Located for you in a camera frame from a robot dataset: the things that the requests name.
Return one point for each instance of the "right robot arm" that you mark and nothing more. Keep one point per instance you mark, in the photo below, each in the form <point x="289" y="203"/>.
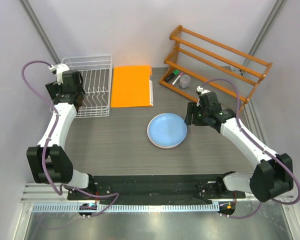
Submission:
<point x="271" y="175"/>

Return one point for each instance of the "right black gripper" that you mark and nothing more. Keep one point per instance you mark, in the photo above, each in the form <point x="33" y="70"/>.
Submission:
<point x="192" y="108"/>

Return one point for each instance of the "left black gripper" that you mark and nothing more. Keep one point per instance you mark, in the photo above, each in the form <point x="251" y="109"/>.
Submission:
<point x="54" y="89"/>

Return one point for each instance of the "orange folder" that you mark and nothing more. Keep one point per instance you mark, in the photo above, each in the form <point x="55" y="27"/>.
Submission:
<point x="132" y="87"/>

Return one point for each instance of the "wooden shelf rack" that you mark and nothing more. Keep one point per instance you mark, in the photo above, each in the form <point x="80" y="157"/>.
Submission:
<point x="209" y="61"/>

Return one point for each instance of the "white wire dish rack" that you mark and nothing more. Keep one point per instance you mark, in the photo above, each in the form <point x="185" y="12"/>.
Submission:
<point x="96" y="72"/>

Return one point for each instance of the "purple plate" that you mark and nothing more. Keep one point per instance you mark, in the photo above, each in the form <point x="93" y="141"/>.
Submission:
<point x="166" y="147"/>

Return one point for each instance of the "yellow plate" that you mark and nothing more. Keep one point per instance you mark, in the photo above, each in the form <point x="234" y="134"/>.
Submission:
<point x="166" y="139"/>

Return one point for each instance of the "slotted cable duct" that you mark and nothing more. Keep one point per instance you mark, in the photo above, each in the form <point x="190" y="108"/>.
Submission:
<point x="80" y="207"/>

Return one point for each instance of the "pink white marker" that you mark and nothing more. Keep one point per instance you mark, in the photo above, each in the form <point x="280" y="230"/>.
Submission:
<point x="177" y="78"/>

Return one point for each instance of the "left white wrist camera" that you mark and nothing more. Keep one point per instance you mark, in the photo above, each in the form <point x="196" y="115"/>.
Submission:
<point x="58" y="70"/>

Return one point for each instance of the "clear plastic cup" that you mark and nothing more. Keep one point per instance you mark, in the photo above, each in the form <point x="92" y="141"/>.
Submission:
<point x="184" y="81"/>

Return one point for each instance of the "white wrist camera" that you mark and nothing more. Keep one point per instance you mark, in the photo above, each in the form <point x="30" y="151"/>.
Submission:
<point x="58" y="70"/>
<point x="201" y="92"/>

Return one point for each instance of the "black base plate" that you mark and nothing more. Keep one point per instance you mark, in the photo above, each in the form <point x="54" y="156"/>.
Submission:
<point x="156" y="190"/>

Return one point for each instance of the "blue plate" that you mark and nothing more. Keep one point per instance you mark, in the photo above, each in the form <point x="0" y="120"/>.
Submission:
<point x="167" y="123"/>

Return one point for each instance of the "green highlighter marker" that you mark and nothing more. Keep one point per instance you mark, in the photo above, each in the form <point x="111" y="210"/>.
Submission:
<point x="171" y="75"/>

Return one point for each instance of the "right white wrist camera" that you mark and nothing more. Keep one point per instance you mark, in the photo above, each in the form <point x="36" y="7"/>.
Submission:
<point x="201" y="92"/>

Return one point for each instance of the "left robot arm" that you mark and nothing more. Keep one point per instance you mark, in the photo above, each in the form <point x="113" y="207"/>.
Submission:
<point x="48" y="161"/>

